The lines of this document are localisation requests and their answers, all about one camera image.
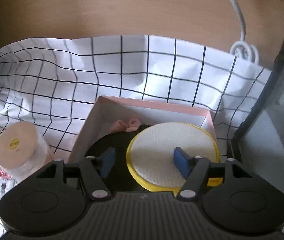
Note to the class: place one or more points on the yellow-rimmed round white pad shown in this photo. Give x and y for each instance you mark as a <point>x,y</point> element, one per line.
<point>162,140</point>

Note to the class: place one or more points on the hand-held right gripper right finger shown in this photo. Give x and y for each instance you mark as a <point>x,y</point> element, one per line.
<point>180,161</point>

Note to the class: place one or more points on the clear jar with flower label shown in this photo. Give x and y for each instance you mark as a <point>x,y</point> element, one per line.
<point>15,142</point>

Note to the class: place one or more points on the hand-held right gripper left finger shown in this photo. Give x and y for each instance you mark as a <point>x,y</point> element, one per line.
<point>108,161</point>

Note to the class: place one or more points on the white black-grid tablecloth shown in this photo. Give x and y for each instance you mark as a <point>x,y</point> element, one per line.
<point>82,67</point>

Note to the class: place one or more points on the pink cardboard box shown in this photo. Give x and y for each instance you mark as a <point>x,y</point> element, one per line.
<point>97,120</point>

